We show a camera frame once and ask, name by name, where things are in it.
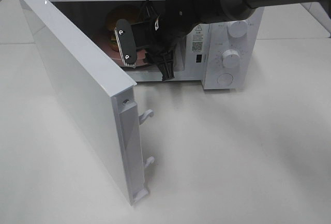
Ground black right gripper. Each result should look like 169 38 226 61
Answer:
131 6 197 81

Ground round white door button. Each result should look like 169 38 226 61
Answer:
217 73 233 87

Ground upper white power knob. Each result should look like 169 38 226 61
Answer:
227 20 248 38

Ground burger with sesame-free bun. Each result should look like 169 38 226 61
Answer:
106 4 141 52

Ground pink round plate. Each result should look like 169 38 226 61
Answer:
93 33 149 67

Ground white microwave oven body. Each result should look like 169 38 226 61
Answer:
49 0 263 89

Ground white microwave door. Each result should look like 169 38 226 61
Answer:
19 0 154 204

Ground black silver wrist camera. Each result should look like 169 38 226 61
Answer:
114 19 137 68

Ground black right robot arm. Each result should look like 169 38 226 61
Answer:
123 0 330 80

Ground lower white timer knob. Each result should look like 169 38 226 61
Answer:
221 49 240 68

